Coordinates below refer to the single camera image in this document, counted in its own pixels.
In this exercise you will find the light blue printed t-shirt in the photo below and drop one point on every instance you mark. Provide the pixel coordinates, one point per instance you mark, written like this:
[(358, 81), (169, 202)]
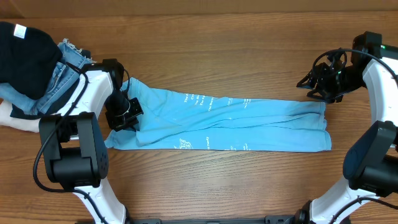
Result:
[(173, 120)]

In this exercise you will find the black folded garment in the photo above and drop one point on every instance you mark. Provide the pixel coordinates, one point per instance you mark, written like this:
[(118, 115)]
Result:
[(28, 59)]

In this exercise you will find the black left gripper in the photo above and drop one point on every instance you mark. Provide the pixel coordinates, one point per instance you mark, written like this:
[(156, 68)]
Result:
[(129, 123)]

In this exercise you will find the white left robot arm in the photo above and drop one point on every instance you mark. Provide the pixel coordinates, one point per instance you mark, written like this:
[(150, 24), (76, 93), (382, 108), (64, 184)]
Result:
[(73, 157)]

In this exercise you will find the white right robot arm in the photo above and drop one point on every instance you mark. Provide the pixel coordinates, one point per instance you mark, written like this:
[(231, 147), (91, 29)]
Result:
[(369, 173)]

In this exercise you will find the dark navy folded garment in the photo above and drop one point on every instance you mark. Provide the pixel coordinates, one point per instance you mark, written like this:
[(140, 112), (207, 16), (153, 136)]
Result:
[(17, 113)]

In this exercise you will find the beige folded cloth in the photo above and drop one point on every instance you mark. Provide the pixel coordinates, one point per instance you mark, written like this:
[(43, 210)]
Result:
[(17, 123)]

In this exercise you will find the blue denim jeans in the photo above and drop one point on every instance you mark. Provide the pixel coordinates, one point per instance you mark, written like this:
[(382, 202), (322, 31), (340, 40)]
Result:
[(62, 80)]

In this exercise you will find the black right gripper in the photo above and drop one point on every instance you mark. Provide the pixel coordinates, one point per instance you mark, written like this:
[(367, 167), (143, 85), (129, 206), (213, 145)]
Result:
[(318, 76)]

